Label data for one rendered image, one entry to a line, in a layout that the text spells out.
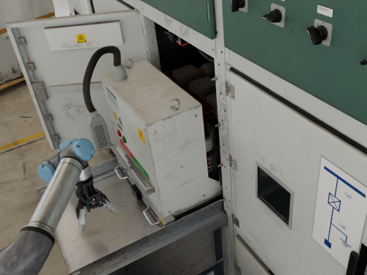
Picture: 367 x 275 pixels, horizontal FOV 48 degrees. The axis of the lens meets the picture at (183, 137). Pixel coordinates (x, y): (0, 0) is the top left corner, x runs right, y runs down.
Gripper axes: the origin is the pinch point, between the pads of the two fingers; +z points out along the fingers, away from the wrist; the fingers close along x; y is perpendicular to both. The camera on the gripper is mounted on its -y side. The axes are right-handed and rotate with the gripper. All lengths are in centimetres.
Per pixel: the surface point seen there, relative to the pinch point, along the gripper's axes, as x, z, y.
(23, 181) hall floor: 3, 32, -206
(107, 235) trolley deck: 3.6, 11.9, -8.8
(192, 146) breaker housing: 38.5, -19.1, 20.7
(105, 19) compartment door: 44, -73, -32
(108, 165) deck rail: 25.2, -5.2, -42.2
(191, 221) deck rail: 33.6, 15.1, 11.2
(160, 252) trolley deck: 16.6, 20.4, 10.1
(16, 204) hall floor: -11, 41, -184
